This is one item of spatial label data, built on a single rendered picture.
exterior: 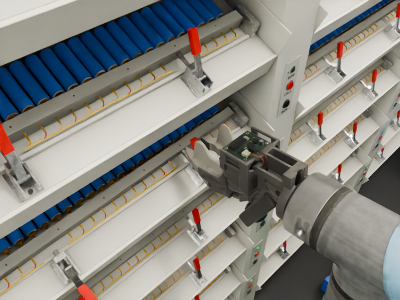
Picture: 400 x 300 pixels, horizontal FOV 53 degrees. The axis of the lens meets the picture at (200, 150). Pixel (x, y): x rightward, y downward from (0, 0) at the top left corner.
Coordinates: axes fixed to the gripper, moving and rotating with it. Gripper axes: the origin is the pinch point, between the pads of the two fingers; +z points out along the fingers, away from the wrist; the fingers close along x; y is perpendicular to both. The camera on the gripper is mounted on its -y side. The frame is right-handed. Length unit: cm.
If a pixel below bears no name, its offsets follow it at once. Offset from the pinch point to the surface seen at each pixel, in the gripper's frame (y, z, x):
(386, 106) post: -39, 4, -86
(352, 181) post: -78, 11, -86
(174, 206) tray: -7.6, -0.4, 7.5
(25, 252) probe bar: -2.0, 4.6, 30.1
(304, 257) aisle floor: -101, 11, -57
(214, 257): -45.7, 8.1, -6.9
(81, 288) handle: -5.5, -3.9, 27.2
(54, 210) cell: -0.8, 7.5, 23.7
